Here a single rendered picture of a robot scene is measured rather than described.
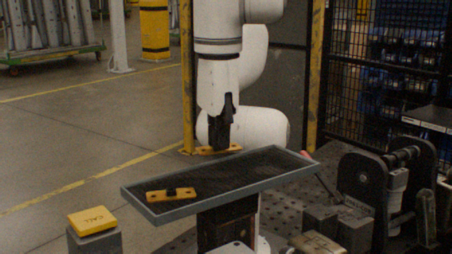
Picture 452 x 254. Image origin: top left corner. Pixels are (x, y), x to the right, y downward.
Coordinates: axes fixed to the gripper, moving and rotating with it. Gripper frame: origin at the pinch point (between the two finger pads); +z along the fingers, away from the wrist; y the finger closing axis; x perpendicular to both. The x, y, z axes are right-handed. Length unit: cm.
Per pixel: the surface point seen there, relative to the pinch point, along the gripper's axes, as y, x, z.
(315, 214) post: 10.3, 15.5, 14.0
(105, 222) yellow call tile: 10.3, -22.4, 7.8
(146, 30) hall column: -764, 137, 72
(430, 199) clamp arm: 11.6, 41.8, 15.0
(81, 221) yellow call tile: 8.7, -25.8, 7.7
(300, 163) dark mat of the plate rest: 0.6, 17.3, 7.8
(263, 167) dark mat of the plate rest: -0.2, 9.5, 7.8
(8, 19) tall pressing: -775, -89, 47
